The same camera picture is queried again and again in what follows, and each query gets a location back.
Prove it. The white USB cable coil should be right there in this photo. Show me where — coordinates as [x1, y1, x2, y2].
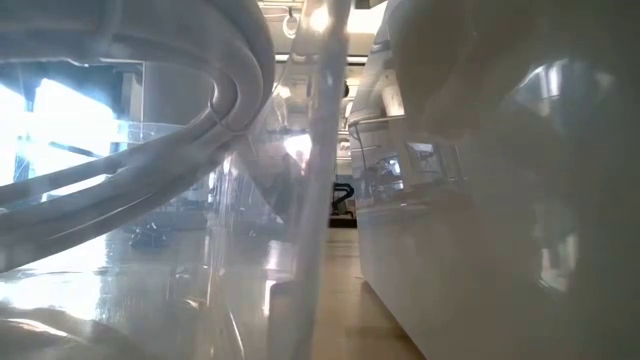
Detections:
[0, 0, 276, 274]

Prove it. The black hook clamp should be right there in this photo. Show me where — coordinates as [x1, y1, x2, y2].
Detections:
[328, 181, 356, 217]

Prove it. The clear plastic bin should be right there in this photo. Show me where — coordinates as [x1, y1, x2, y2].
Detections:
[0, 0, 354, 360]
[347, 0, 640, 360]

